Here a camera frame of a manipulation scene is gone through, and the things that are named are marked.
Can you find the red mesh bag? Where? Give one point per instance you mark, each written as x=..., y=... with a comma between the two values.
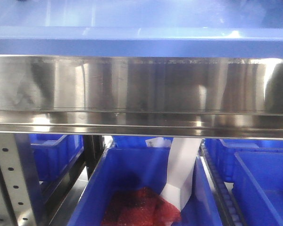
x=142, y=207

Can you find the stainless steel shelf rail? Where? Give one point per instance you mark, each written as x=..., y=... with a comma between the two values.
x=179, y=97

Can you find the blue plastic tray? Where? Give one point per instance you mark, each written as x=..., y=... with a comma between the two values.
x=148, y=28

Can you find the white cardboard piece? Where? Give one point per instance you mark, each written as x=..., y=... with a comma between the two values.
x=179, y=170

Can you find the perforated metal shelf upright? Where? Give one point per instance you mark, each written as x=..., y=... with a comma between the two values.
x=20, y=181

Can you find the blue bin left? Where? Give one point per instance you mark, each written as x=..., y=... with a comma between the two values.
x=53, y=152

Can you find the blue bin right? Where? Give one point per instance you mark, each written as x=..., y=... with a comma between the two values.
x=255, y=169

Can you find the blue bin with red mesh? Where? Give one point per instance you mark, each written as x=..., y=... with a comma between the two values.
x=125, y=169

